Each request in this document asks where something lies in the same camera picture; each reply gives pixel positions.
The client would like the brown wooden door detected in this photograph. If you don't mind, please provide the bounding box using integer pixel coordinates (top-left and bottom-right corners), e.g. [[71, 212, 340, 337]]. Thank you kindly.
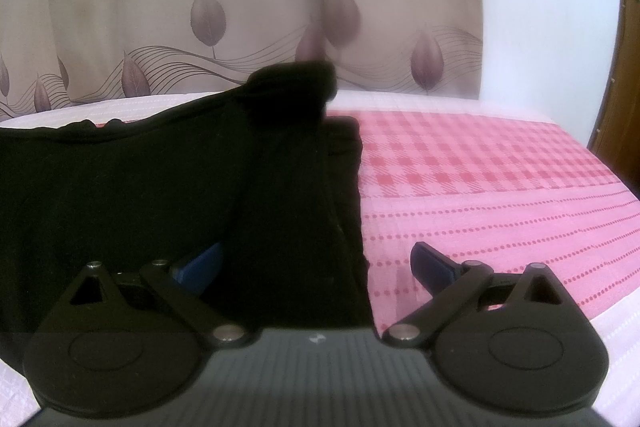
[[587, 0, 640, 194]]

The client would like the black rose print shirt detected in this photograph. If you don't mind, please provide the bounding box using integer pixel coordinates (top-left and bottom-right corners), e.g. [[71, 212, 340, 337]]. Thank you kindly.
[[0, 61, 374, 334]]

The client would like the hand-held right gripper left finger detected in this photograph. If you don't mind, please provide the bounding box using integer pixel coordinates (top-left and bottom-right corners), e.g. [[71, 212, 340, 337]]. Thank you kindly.
[[69, 241, 249, 349]]

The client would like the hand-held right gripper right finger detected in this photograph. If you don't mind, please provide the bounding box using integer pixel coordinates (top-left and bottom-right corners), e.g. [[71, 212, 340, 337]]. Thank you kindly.
[[382, 241, 567, 349]]

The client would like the pink checked bed sheet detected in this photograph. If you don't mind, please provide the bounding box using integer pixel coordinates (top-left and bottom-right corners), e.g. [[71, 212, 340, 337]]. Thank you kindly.
[[0, 89, 640, 408]]

